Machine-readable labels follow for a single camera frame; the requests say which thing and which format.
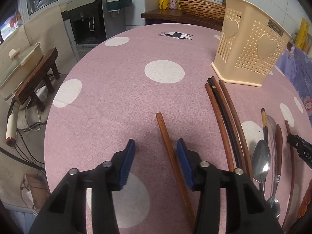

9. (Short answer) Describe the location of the frosted translucent ladle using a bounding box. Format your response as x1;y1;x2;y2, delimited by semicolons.
266;114;281;220

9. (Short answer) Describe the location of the stainless steel spoon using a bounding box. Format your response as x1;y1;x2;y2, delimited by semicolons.
252;139;271;198

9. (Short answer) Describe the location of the reddish wooden chopstick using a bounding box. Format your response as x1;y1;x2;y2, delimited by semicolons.
155;113;196;229

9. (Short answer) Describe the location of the black chopstick yellow tip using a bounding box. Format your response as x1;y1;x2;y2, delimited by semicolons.
261;108;269;145

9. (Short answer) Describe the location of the purple floral cloth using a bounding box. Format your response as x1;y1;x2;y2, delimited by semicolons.
276;46;311;123

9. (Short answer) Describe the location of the dark brown chopstick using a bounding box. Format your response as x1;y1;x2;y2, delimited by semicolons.
217;80;253;180

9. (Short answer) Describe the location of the brown wooden chopstick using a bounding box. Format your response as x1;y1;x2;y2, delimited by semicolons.
205;83;234;172

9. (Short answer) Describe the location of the beige plastic utensil holder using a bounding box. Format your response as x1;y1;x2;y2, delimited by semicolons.
211;0;290;87

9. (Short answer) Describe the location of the pink polka dot tablecloth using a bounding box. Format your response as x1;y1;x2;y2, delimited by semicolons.
43;23;312;234

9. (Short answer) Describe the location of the wooden stool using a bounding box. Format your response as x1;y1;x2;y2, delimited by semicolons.
14;48;60;112

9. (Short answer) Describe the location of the woven wicker basket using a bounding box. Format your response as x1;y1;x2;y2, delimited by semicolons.
179;0;225;22

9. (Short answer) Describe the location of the water dispenser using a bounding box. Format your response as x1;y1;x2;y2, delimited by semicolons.
66;0;107;58

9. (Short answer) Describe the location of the yellow mug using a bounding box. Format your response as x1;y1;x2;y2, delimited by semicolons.
159;0;170;10

